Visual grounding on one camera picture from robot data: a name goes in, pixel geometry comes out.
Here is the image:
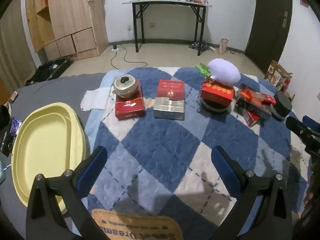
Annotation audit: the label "colourful cardboard box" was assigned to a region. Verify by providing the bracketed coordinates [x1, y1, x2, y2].
[263, 60, 293, 92]

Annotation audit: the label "black power cable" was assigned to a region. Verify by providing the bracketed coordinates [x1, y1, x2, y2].
[110, 44, 148, 70]

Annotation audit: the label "beige curtain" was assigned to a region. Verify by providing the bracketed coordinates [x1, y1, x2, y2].
[0, 10, 38, 90]

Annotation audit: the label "black case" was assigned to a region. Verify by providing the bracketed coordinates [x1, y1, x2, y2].
[26, 57, 75, 85]

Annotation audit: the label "brown printed door mat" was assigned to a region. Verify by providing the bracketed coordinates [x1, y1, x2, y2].
[91, 209, 185, 240]

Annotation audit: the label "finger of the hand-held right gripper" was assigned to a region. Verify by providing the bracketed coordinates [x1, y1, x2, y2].
[286, 116, 320, 158]
[302, 115, 320, 131]

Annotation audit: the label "red box white barcode side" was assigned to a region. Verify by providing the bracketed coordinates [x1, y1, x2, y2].
[242, 109, 262, 127]

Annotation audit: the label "red cellophane box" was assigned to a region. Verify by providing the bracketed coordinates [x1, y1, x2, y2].
[239, 84, 277, 106]

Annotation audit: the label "dark clothes pile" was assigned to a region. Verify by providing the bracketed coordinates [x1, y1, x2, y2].
[188, 41, 216, 52]

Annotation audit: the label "pink package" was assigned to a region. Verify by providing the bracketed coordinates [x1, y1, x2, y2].
[218, 38, 230, 55]

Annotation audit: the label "dark red and silver box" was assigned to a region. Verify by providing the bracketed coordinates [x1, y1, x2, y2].
[153, 80, 186, 121]

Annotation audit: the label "white plush keychain green leaves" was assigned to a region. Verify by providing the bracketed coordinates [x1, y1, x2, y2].
[196, 58, 241, 85]

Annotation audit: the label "blue snack packet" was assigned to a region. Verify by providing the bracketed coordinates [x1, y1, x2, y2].
[9, 119, 23, 137]

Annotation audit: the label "round metal tin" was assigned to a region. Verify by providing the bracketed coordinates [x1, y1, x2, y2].
[113, 75, 139, 98]

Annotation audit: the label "white cloth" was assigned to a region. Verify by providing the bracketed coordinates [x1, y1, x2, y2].
[80, 88, 112, 111]

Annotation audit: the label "wooden wardrobe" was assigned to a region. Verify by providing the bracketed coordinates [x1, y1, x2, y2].
[25, 0, 109, 61]

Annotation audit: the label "black folding table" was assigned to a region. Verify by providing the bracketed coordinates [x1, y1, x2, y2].
[122, 0, 213, 56]

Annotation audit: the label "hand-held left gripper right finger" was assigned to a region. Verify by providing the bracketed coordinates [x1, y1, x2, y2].
[211, 145, 293, 240]

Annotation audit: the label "red box with orange dots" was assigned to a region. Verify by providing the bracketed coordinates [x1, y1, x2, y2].
[201, 81, 236, 106]

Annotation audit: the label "black round sponge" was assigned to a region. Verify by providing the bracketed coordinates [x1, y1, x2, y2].
[271, 91, 293, 121]
[200, 96, 233, 113]

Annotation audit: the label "plain red box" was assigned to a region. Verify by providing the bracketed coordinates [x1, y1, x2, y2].
[115, 80, 146, 121]

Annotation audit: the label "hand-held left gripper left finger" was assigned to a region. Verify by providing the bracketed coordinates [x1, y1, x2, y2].
[26, 145, 108, 240]

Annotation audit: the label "dark brown door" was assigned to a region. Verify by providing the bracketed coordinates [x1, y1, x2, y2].
[244, 0, 293, 75]

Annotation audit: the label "yellow oval basin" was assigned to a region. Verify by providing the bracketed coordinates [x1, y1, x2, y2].
[11, 102, 91, 215]

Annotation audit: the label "blue checkered plush blanket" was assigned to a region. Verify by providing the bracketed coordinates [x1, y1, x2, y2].
[84, 67, 312, 240]

